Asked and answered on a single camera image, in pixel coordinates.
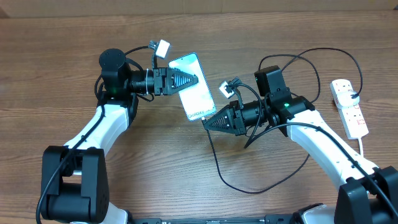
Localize Galaxy smartphone with blue screen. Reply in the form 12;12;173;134
169;52;216;121

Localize black USB charging cable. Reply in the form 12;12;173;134
200;47;364;195

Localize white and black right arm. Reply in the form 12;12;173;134
203;66;397;224

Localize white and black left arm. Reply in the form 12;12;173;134
35;49;198;223

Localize white charger adapter plug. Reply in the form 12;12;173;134
335;91;360;109

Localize white power strip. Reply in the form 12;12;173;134
330;79;369;139

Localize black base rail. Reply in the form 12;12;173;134
131;214;293;224

